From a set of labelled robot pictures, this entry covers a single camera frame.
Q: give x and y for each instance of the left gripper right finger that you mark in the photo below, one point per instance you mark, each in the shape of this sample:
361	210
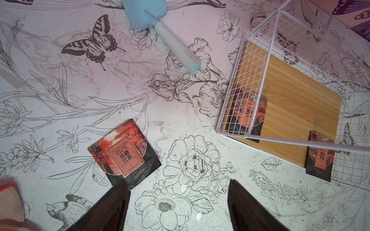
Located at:
247	214

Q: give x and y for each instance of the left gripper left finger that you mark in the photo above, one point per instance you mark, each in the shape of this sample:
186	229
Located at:
109	213

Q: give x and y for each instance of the red tea bag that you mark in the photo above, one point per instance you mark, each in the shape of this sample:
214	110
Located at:
242	112
125	154
319	163

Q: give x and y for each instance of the bottom wooden shelf board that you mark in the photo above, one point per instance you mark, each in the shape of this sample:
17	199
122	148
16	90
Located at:
296	104

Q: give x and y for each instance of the red oven mitt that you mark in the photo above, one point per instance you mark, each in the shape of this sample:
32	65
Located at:
12	210

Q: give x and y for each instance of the light blue garden trowel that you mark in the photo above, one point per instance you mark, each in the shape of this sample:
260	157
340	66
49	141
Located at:
144	14

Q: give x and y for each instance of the white wire shelf rack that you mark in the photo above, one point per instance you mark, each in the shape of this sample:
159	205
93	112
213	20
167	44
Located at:
325	61

